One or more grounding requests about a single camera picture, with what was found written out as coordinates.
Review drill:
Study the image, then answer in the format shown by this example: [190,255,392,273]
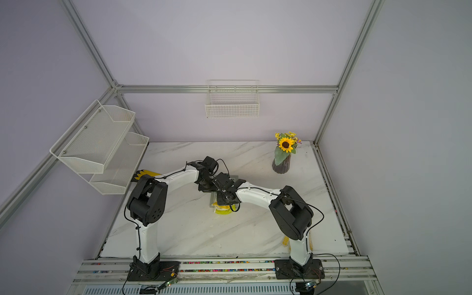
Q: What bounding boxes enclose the yellow rubber glove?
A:
[281,232,313,252]

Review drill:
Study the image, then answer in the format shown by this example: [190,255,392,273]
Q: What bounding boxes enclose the white wire wall basket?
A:
[205,79,260,119]

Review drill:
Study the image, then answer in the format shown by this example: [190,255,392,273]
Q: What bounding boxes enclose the lower white mesh shelf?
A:
[89,132,149,195]

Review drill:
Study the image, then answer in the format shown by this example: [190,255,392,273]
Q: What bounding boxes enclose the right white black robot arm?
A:
[212,173,314,268]

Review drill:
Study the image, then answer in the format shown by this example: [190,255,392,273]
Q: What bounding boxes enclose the green picture frame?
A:
[210,173,239,211]

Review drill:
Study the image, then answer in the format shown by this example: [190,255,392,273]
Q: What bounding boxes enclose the upper white mesh shelf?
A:
[50,100,135,174]

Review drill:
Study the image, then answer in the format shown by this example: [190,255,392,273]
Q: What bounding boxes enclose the sunflower bouquet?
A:
[274,132,302,165]

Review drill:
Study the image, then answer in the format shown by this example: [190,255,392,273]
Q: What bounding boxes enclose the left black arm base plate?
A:
[127,260,180,282]

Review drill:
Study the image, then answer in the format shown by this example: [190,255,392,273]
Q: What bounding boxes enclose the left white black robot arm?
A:
[124,161,219,264]

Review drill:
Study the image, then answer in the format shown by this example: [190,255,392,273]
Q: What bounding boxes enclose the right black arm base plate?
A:
[274,259,325,280]

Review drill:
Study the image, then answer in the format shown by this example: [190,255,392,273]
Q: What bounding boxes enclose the aluminium mounting rail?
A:
[72,255,378,285]

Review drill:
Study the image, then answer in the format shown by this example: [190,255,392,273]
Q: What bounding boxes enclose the yellow black glove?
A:
[131,170,161,183]

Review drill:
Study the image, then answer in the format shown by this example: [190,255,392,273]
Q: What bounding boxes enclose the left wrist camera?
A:
[202,156,219,175]

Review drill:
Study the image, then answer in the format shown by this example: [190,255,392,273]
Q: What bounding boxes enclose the yellow green white cloth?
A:
[212,202,232,215]

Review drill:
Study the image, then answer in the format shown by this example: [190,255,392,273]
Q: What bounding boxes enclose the white mesh shelf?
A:
[89,132,149,195]
[50,100,135,174]

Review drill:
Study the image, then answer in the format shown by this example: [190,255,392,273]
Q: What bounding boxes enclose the dark ribbed vase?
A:
[272,155,291,174]

